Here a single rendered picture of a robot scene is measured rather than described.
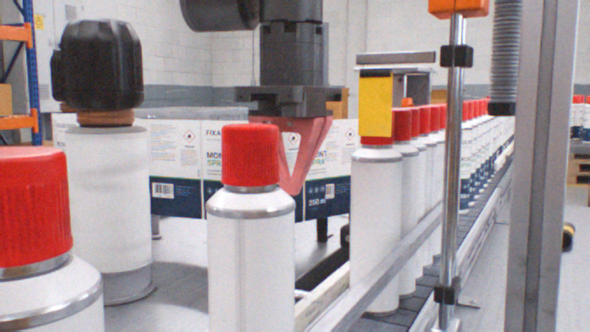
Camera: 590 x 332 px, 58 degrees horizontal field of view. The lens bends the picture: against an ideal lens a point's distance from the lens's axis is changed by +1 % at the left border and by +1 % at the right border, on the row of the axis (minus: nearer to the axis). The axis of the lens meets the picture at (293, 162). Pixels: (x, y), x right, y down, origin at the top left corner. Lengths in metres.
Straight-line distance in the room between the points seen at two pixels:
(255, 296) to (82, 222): 0.33
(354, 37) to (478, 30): 1.76
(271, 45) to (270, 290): 0.24
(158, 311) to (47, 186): 0.41
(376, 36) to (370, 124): 7.76
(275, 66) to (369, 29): 7.80
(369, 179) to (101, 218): 0.28
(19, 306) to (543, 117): 0.46
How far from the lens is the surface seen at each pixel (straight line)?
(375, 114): 0.47
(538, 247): 0.55
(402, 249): 0.49
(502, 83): 0.65
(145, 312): 0.58
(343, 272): 0.57
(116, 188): 0.58
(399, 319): 0.56
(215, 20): 0.50
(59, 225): 0.18
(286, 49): 0.46
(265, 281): 0.30
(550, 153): 0.53
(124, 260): 0.59
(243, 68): 8.90
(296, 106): 0.43
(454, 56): 0.45
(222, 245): 0.29
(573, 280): 0.89
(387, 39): 8.19
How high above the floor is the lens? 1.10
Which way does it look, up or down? 8 degrees down
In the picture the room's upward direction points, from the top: straight up
